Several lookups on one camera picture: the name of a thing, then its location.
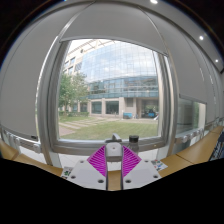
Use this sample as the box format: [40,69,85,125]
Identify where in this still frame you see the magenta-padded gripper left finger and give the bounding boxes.
[66,144,108,191]

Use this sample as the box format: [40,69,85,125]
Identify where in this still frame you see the glass office building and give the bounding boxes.
[63,39,160,120]

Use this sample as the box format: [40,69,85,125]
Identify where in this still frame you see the round ceiling lights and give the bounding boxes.
[149,0,221,64]

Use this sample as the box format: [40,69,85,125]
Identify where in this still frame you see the grey window frame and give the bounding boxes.
[36,36,178,166]

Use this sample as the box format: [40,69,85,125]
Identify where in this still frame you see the green tree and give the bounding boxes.
[58,72,90,113]

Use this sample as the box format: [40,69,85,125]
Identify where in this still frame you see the wide grey roller blind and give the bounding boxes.
[59,1,168,56]

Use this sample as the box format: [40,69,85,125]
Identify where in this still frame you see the side window glass pane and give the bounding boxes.
[176,98,206,134]

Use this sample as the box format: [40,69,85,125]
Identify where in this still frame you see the white wall socket rail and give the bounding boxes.
[0,125,43,154]
[174,118,224,144]

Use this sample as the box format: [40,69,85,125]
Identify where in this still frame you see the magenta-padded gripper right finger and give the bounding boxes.
[121,144,163,191]

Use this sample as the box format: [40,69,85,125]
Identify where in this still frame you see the small white charger block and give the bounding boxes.
[105,142,124,163]

